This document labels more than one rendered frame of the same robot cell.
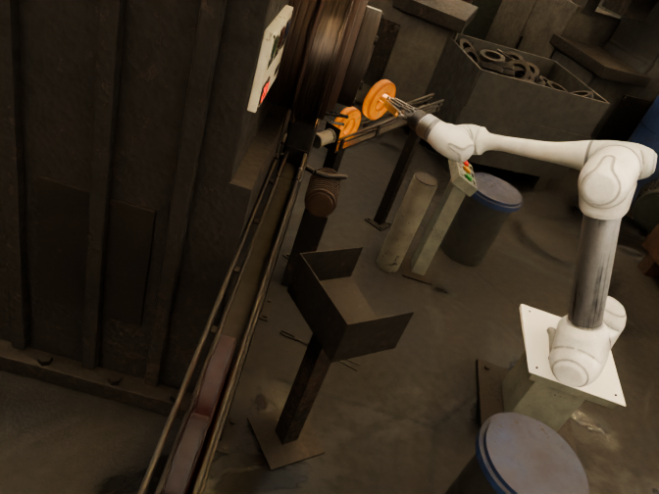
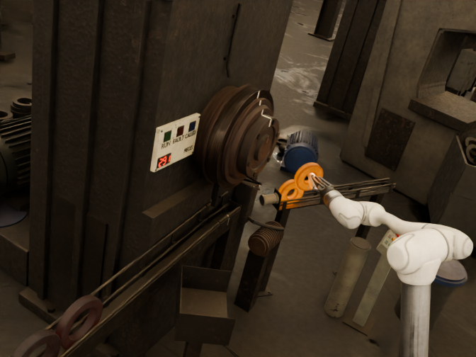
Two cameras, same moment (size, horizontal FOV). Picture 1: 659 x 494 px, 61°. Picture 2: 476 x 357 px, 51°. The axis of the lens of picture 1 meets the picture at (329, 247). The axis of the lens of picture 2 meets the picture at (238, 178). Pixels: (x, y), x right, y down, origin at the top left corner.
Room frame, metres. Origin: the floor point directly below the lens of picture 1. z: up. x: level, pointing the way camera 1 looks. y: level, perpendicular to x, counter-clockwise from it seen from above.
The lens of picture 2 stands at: (-0.12, -0.83, 1.99)
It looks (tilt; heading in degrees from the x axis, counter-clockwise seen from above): 28 degrees down; 30
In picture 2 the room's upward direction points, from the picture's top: 14 degrees clockwise
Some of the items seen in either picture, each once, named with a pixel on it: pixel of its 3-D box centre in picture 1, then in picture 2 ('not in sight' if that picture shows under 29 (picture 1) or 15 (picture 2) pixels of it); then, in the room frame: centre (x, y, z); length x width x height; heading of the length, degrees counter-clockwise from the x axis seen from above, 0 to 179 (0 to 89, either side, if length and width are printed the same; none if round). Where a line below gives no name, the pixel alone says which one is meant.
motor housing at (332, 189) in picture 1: (309, 230); (257, 266); (1.96, 0.10, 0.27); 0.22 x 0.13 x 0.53; 6
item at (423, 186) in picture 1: (405, 223); (346, 278); (2.32, -0.30, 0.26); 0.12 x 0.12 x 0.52
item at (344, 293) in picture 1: (317, 371); (191, 356); (1.14, -0.09, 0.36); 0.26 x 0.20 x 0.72; 41
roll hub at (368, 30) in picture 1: (359, 58); (259, 146); (1.63, 0.11, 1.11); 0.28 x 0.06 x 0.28; 6
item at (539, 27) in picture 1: (534, 51); not in sight; (5.88, -1.22, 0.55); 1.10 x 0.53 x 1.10; 26
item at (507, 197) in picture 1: (477, 221); (427, 290); (2.70, -0.70, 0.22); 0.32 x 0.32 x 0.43
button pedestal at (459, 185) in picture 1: (440, 222); (377, 281); (2.37, -0.46, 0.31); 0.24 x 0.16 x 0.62; 6
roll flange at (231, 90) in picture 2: (300, 37); (225, 131); (1.62, 0.29, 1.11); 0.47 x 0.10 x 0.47; 6
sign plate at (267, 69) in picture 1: (272, 56); (176, 142); (1.27, 0.28, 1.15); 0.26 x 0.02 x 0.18; 6
